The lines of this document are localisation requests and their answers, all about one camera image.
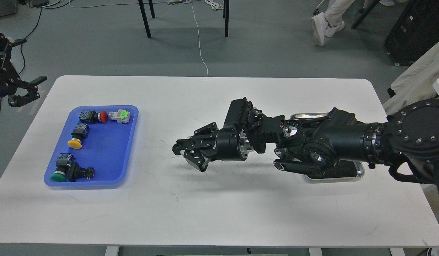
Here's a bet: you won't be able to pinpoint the beige cloth cover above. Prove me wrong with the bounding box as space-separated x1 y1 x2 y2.
383 42 439 115

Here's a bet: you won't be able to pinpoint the green and white switch block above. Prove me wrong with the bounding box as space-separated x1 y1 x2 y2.
108 109 131 124

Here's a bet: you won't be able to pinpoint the black equipment case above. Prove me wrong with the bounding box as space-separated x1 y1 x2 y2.
384 0 439 66

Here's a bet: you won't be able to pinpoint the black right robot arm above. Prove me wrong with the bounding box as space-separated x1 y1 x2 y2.
172 98 439 195

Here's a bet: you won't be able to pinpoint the steel tray with black mat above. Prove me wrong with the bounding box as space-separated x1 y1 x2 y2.
290 112 365 183

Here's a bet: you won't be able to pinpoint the red pushbutton switch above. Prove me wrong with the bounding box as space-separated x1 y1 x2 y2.
79 111 108 124

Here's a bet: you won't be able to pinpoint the green pushbutton switch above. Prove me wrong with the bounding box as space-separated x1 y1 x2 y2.
50 153 75 182

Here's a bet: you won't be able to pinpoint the person in beige trousers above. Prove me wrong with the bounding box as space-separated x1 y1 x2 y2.
310 0 383 47

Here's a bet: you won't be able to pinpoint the yellow pushbutton switch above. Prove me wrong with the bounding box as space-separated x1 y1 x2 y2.
67 123 90 149

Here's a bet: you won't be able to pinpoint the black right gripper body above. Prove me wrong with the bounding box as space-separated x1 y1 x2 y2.
202 129 252 161

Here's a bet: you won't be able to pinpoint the blue plastic tray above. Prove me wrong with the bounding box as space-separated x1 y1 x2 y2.
44 105 139 190

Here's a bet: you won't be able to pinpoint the black chair legs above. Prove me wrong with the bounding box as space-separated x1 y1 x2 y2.
138 0 230 39

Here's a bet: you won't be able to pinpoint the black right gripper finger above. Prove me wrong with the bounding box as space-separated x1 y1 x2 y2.
172 122 219 155
182 149 213 173

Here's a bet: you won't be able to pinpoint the black floor cable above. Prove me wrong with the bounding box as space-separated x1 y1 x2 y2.
0 0 76 121

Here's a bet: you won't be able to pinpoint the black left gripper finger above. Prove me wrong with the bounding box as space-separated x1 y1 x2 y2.
0 33 27 77
8 76 48 107

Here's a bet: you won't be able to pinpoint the white floor cable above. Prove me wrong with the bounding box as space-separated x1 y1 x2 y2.
69 0 224 77

